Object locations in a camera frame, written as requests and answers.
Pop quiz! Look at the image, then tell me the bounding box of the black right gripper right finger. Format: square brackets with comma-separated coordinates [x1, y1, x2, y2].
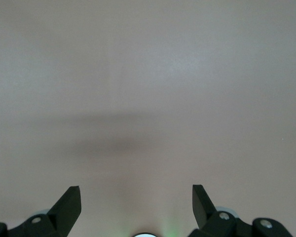
[187, 184, 294, 237]

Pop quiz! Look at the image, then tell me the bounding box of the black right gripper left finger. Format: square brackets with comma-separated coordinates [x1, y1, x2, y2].
[0, 185, 82, 237]

